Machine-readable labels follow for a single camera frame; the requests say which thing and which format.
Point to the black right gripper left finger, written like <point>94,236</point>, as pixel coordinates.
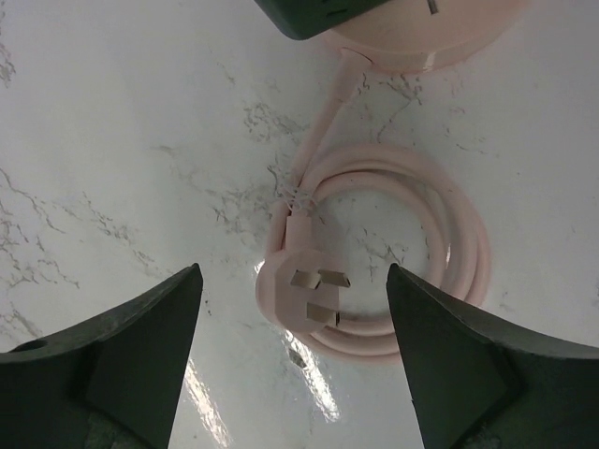
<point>111,381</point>

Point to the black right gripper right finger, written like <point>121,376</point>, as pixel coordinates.
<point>479,381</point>

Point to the pink round power socket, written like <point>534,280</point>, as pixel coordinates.
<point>404,37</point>

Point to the dark green cube plug adapter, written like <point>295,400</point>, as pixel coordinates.
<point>303,19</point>

